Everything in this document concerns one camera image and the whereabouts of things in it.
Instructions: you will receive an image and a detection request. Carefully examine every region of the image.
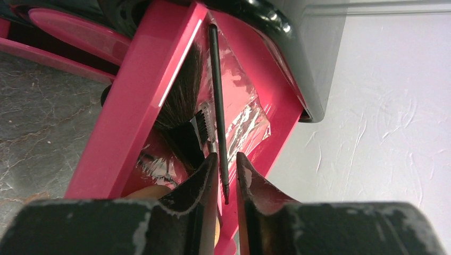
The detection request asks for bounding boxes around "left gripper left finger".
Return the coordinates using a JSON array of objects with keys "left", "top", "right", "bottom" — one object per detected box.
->
[{"left": 1, "top": 153, "right": 218, "bottom": 254}]

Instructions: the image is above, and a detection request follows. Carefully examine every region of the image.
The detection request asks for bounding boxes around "black makeup brush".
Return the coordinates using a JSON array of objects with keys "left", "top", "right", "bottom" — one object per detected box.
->
[{"left": 154, "top": 43, "right": 205, "bottom": 175}]

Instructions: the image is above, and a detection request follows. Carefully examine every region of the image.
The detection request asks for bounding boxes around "pink lip gloss wand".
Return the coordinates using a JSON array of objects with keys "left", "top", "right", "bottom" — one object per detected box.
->
[{"left": 198, "top": 101, "right": 218, "bottom": 152}]

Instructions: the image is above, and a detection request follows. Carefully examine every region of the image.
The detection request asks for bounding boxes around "thin black makeup stick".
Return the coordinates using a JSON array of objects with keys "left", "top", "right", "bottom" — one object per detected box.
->
[{"left": 208, "top": 23, "right": 230, "bottom": 205}]

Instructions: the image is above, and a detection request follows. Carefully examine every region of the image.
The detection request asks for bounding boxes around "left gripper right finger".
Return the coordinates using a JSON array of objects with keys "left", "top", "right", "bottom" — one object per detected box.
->
[{"left": 236, "top": 152, "right": 445, "bottom": 254}]

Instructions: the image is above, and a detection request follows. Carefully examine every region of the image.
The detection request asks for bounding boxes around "clear plastic wrapper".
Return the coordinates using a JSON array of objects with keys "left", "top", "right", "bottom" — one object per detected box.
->
[{"left": 132, "top": 30, "right": 271, "bottom": 188}]

